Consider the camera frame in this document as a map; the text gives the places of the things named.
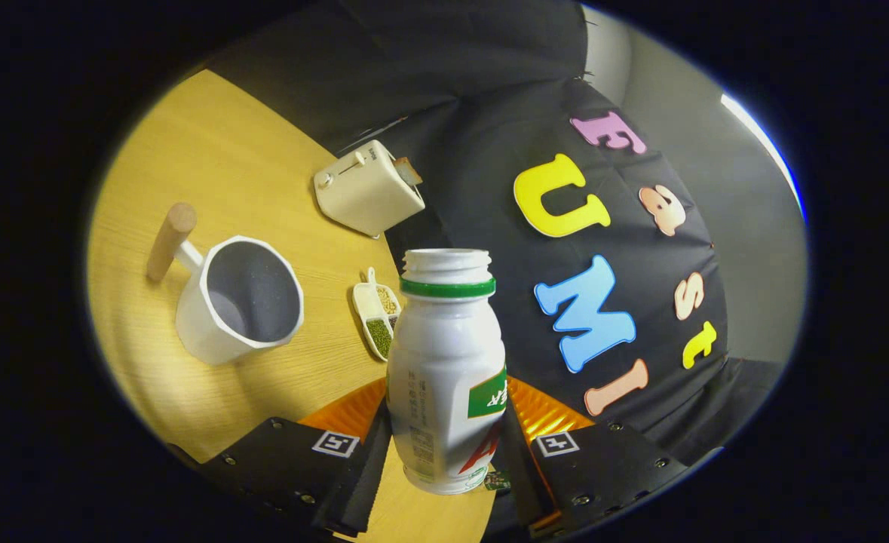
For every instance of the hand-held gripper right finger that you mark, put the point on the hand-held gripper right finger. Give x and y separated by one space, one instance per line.
523 483

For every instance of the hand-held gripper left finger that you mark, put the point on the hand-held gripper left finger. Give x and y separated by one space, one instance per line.
361 490

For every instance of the white juice bottle green label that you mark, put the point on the white juice bottle green label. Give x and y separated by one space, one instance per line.
436 362

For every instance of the white divided snack tray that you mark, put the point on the white divided snack tray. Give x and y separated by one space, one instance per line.
372 305

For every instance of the cream toaster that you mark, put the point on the cream toaster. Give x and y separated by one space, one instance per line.
365 196

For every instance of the toast slice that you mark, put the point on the toast slice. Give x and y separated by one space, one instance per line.
409 171

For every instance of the wooden table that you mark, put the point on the wooden table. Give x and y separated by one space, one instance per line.
218 151

